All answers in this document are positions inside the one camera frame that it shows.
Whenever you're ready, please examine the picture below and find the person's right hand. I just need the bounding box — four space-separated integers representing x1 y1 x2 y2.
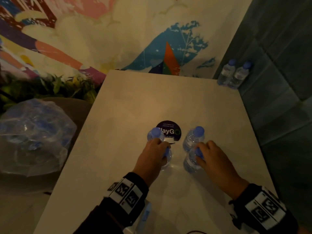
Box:
194 140 250 200

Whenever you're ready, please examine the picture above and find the person's left hand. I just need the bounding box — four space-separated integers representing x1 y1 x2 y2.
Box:
131 138 171 188

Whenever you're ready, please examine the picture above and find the clear plastic bag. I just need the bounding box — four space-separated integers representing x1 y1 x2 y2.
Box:
0 98 77 177

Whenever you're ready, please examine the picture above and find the person's left forearm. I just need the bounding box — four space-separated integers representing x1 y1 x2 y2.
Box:
73 204 127 234

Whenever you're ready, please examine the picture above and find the black right wrist band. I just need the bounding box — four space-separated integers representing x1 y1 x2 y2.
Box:
229 184 299 234

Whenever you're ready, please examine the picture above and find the black round sticker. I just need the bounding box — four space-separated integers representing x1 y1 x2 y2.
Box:
155 120 182 144

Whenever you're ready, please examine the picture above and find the beige table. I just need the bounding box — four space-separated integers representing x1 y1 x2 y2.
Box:
33 70 278 234

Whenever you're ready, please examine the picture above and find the green plant bed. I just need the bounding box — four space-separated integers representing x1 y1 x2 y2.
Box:
0 73 104 112

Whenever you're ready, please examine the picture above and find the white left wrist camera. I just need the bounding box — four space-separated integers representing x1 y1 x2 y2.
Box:
123 200 152 234

